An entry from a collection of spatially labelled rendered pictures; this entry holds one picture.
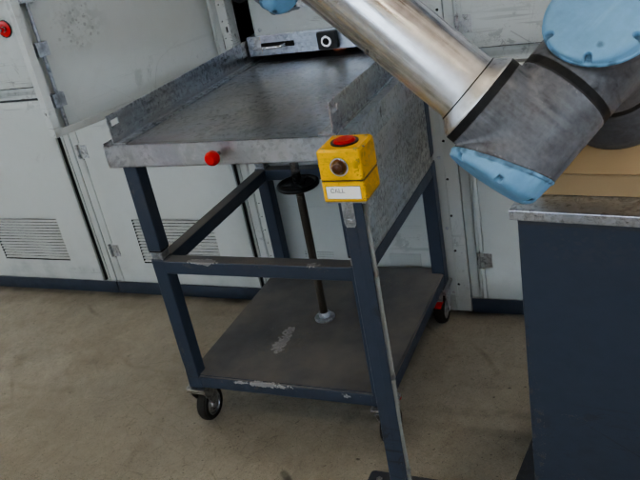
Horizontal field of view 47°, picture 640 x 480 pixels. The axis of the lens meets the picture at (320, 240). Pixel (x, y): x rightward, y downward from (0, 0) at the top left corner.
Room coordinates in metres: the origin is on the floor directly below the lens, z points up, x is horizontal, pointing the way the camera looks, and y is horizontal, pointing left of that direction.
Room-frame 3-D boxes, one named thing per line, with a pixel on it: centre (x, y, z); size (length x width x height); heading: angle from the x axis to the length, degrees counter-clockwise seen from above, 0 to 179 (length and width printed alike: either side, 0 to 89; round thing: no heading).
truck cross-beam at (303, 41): (2.23, -0.15, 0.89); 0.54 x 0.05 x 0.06; 63
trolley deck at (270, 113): (1.87, 0.03, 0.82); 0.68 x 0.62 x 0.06; 153
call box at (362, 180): (1.23, -0.07, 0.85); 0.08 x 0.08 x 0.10; 63
